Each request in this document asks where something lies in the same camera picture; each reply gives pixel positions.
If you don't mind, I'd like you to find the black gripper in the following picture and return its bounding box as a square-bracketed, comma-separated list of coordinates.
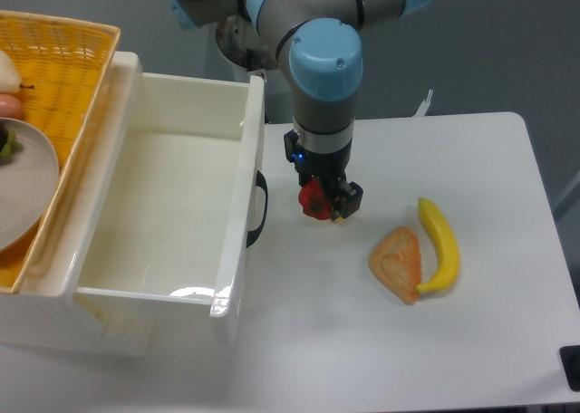
[284, 130, 363, 221]

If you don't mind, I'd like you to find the red bell pepper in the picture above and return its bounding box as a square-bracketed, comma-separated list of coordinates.
[298, 178, 332, 221]

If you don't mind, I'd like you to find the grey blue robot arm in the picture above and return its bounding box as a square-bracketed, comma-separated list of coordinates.
[169, 0, 432, 220]

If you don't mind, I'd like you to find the white upper drawer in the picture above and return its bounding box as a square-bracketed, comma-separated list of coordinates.
[77, 73, 265, 318]

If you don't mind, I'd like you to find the white drawer cabinet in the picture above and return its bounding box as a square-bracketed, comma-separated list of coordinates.
[1, 53, 239, 356]

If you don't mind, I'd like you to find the triangular toast sandwich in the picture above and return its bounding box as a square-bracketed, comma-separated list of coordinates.
[368, 226, 421, 305]

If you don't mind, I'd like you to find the yellow banana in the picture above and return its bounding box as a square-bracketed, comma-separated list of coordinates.
[416, 197, 460, 293]

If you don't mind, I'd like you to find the black object at table edge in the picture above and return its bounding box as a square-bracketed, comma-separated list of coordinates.
[559, 345, 580, 392]

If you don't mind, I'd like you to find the yellow wicker basket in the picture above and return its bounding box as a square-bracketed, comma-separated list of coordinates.
[1, 10, 121, 294]

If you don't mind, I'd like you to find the grey plate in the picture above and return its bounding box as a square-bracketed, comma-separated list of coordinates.
[1, 119, 60, 250]

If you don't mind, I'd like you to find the green vegetable piece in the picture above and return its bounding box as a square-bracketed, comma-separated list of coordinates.
[1, 127, 24, 165]

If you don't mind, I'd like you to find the pink sausage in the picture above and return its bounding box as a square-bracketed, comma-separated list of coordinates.
[0, 93, 24, 120]

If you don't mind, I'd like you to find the white pear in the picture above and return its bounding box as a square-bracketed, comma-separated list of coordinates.
[0, 51, 35, 94]

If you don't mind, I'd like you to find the black drawer handle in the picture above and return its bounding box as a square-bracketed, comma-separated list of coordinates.
[246, 170, 269, 248]

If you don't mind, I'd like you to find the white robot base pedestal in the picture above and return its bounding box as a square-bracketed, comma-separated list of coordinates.
[216, 14, 293, 124]

